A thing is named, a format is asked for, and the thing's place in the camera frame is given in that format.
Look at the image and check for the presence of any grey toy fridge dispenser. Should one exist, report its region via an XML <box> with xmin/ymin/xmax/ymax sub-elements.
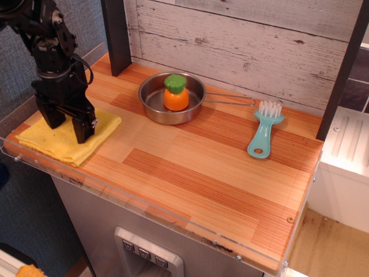
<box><xmin>114</xmin><ymin>226</ymin><xmax>185</xmax><ymax>276</ymax></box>

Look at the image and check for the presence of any orange object bottom left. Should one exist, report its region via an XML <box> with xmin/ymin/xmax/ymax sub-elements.
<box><xmin>15</xmin><ymin>265</ymin><xmax>45</xmax><ymax>277</ymax></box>

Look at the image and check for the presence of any white toy sink counter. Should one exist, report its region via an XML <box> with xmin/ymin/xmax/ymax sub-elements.
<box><xmin>307</xmin><ymin>107</ymin><xmax>368</xmax><ymax>232</ymax></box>

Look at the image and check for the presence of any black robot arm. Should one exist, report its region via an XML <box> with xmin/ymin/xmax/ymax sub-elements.
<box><xmin>1</xmin><ymin>1</ymin><xmax>97</xmax><ymax>144</ymax></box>

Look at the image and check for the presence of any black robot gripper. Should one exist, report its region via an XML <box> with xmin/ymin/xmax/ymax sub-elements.
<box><xmin>32</xmin><ymin>61</ymin><xmax>97</xmax><ymax>144</ymax></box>

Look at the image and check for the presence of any orange toy carrot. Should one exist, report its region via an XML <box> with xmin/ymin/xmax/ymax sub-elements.
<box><xmin>164</xmin><ymin>74</ymin><xmax>189</xmax><ymax>111</ymax></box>

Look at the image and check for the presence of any dark left post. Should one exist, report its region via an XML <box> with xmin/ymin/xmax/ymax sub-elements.
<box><xmin>101</xmin><ymin>0</ymin><xmax>132</xmax><ymax>77</ymax></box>

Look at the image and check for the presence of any small steel pan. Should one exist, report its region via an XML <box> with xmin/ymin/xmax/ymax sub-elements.
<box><xmin>138</xmin><ymin>71</ymin><xmax>257</xmax><ymax>126</ymax></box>

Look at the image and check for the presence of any dark post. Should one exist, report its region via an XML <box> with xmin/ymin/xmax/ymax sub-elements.
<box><xmin>101</xmin><ymin>0</ymin><xmax>132</xmax><ymax>77</ymax></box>
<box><xmin>316</xmin><ymin>0</ymin><xmax>368</xmax><ymax>141</ymax></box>

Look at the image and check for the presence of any yellow towel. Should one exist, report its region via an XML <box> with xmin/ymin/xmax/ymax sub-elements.
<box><xmin>16</xmin><ymin>109</ymin><xmax>122</xmax><ymax>167</ymax></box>

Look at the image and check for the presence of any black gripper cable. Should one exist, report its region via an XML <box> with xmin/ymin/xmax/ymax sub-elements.
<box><xmin>70</xmin><ymin>53</ymin><xmax>95</xmax><ymax>86</ymax></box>

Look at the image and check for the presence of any dark right post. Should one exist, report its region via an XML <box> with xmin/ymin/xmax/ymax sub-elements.
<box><xmin>316</xmin><ymin>0</ymin><xmax>368</xmax><ymax>141</ymax></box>

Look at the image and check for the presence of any clear acrylic front guard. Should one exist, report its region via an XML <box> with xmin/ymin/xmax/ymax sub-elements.
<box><xmin>4</xmin><ymin>132</ymin><xmax>322</xmax><ymax>276</ymax></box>

